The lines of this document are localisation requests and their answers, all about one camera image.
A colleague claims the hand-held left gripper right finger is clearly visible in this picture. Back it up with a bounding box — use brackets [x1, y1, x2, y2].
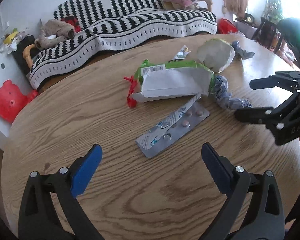
[201, 142, 285, 240]

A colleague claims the small torn wrapper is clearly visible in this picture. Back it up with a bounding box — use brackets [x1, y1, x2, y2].
[172, 45, 191, 61]

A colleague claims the white crumpled paper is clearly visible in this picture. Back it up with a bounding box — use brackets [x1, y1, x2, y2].
[6, 30, 28, 53]

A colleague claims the yellow toy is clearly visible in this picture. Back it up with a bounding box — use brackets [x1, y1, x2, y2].
[3, 29, 18, 44]

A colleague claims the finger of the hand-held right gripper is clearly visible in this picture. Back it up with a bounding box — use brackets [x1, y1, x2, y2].
[234, 92, 300, 131]
[249, 71, 300, 93]

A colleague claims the black chair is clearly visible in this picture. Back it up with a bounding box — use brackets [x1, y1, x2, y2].
[251, 17, 300, 63]

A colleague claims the brown plush toy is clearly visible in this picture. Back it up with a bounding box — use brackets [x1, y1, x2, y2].
[34, 19, 77, 50]

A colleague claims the red plastic wrapper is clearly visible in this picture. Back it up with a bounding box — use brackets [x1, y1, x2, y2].
[123, 76, 138, 108]

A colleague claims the white cabinet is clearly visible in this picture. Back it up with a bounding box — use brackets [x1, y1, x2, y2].
[0, 42, 33, 138]

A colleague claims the black box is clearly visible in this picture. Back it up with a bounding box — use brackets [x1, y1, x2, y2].
[11, 35, 42, 75]

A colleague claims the red bear-shaped stool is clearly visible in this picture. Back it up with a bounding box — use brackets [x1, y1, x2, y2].
[0, 79, 38, 123]

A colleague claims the red cushion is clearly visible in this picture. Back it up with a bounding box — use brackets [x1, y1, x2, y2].
[61, 16, 81, 33]

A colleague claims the silver foil wrapper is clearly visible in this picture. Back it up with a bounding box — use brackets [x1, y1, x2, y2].
[211, 74, 252, 110]

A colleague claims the black white striped sofa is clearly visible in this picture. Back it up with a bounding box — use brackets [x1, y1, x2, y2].
[29, 0, 218, 89]

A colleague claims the floral pillow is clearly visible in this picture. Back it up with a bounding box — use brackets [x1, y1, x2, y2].
[162, 0, 205, 10]

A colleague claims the red bag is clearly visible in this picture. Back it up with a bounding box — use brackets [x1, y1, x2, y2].
[217, 18, 238, 34]

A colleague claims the small blue foil wrapper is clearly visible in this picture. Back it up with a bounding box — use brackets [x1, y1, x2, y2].
[230, 41, 255, 60]

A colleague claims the potted plant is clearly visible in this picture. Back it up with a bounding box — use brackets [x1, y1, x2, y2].
[262, 0, 283, 23]

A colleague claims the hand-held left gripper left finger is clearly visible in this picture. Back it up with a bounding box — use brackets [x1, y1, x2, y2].
[18, 144, 104, 240]

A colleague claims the silver blister pack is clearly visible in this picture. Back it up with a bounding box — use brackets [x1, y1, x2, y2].
[135, 95, 210, 158]

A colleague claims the green and white carton box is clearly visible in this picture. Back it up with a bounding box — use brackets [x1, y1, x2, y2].
[131, 59, 215, 103]

